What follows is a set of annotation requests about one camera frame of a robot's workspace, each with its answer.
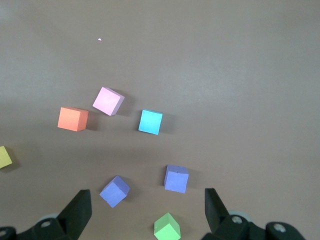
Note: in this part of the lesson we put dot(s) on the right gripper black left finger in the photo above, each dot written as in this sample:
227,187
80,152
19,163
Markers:
75,212

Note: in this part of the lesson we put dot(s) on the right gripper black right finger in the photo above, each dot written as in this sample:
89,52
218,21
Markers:
217,215

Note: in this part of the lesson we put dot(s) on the yellow foam cube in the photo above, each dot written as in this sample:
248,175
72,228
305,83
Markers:
4,157

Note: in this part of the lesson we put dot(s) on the orange foam cube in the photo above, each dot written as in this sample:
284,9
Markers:
72,119

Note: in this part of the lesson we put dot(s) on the teal foam cube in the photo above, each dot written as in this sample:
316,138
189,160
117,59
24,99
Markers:
150,122

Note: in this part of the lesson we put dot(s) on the pink foam cube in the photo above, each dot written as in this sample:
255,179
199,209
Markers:
108,101

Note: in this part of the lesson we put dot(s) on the purple foam cube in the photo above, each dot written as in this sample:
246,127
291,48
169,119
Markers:
114,191
176,178

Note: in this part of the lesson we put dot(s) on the green foam cube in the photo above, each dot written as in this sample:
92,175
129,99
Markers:
167,227

